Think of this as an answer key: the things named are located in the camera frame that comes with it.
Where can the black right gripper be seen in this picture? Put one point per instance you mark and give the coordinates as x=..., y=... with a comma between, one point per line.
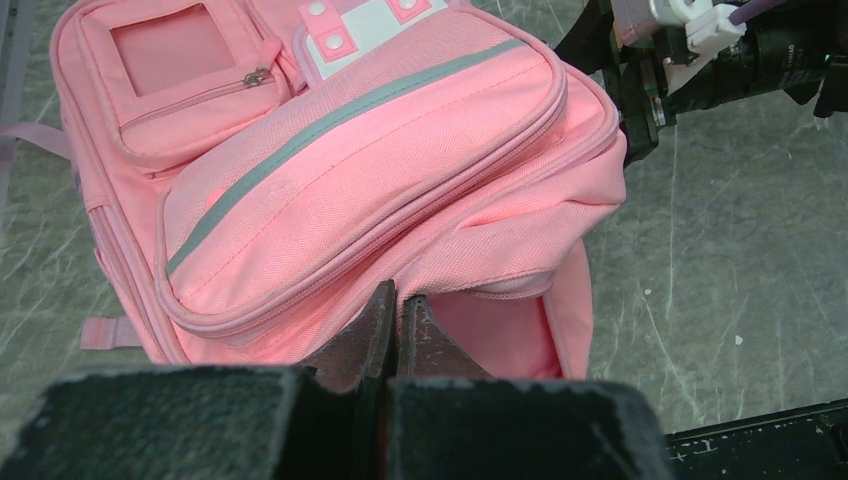
x=632, y=77

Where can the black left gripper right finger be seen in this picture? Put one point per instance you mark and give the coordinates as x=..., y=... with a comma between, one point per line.
x=425, y=349

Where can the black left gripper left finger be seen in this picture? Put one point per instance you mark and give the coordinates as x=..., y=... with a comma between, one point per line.
x=360, y=349

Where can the pink student backpack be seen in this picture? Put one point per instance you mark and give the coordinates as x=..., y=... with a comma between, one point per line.
x=252, y=170

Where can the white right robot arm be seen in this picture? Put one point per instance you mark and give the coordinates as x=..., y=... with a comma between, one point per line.
x=797, y=47

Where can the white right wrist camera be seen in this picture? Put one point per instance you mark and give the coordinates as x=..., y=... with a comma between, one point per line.
x=685, y=35

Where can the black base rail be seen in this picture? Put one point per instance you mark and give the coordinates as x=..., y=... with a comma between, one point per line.
x=801, y=443

